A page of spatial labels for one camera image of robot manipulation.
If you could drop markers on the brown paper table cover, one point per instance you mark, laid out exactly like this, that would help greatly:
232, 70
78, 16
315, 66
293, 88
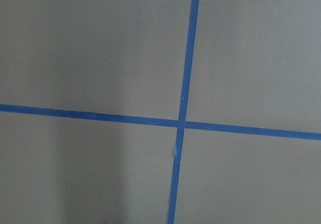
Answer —
160, 111

